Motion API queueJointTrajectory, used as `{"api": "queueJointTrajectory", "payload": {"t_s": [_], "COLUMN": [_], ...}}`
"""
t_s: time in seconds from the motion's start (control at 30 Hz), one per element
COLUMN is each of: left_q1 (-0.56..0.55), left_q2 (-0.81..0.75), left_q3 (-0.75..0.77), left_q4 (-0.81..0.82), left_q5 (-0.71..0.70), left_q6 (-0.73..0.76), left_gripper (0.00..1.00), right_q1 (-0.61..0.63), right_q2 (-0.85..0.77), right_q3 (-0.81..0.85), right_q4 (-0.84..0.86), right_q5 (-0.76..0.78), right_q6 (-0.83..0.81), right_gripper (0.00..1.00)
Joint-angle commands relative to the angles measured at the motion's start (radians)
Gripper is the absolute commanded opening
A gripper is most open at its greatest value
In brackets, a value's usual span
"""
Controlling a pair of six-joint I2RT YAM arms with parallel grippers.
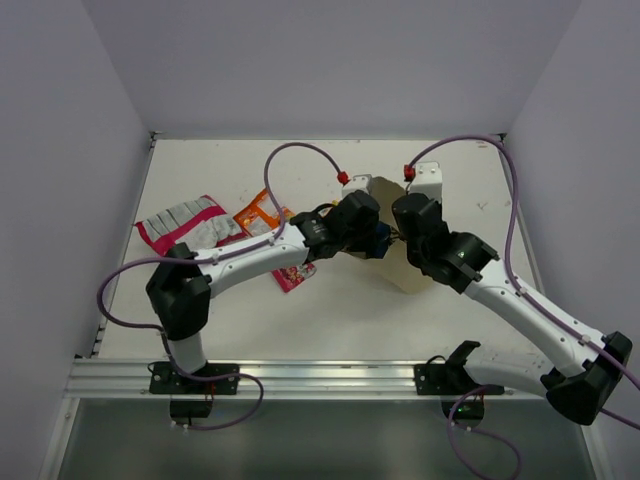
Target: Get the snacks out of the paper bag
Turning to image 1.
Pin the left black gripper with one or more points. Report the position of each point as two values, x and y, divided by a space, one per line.
375 241

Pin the blue Doritos bag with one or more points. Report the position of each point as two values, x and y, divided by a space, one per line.
383 240

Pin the beige paper bag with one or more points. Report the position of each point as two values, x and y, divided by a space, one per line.
394 267

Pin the red candy packet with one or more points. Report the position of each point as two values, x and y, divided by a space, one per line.
291 277

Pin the orange snack packet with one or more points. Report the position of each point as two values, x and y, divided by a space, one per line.
259 216

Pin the pink white snack bag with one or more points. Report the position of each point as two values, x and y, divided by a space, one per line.
200 224

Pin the yellow snack bar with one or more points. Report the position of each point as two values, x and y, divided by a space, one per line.
324 210

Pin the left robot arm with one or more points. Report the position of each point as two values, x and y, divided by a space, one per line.
182 286

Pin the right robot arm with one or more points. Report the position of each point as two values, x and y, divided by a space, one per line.
580 366

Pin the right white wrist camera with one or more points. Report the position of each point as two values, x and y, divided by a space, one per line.
428 180

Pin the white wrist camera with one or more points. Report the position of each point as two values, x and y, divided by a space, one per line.
428 180
357 183

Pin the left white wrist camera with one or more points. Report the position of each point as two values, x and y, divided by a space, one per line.
357 183

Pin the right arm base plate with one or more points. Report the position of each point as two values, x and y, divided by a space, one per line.
446 377

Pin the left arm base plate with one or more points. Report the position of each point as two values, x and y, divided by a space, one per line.
190 401

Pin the aluminium mounting rail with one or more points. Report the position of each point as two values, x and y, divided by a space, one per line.
109 379

